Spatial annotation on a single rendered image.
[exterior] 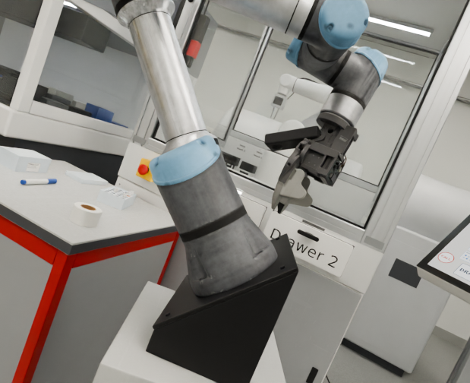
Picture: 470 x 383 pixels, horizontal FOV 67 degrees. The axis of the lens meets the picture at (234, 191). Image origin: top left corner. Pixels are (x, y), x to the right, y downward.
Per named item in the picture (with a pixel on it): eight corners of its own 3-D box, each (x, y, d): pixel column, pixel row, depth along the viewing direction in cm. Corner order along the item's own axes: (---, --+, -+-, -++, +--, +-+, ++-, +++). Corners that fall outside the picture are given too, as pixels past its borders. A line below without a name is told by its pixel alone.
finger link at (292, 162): (282, 180, 66) (307, 143, 68) (276, 176, 67) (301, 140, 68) (287, 190, 70) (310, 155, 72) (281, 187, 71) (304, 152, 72)
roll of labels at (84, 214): (85, 216, 95) (89, 202, 95) (102, 226, 93) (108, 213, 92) (62, 216, 89) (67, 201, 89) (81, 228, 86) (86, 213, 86)
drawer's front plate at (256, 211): (253, 236, 124) (266, 207, 123) (184, 203, 132) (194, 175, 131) (254, 235, 126) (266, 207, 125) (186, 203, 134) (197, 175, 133)
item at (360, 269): (364, 294, 115) (383, 254, 113) (117, 175, 144) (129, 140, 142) (358, 249, 205) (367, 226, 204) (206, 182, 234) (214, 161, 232)
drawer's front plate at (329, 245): (340, 277, 115) (354, 247, 114) (260, 239, 124) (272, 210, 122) (340, 276, 117) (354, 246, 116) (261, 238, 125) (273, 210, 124)
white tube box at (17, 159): (14, 172, 108) (20, 156, 108) (-6, 161, 111) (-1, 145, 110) (47, 173, 121) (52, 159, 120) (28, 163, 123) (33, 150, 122)
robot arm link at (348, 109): (326, 88, 70) (332, 108, 77) (313, 108, 70) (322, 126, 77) (361, 99, 66) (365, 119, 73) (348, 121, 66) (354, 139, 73)
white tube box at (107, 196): (121, 210, 113) (124, 199, 112) (96, 200, 113) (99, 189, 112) (133, 204, 125) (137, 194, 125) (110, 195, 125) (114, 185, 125)
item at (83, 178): (81, 183, 125) (83, 178, 125) (64, 174, 128) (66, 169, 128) (106, 185, 137) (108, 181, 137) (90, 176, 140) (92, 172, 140)
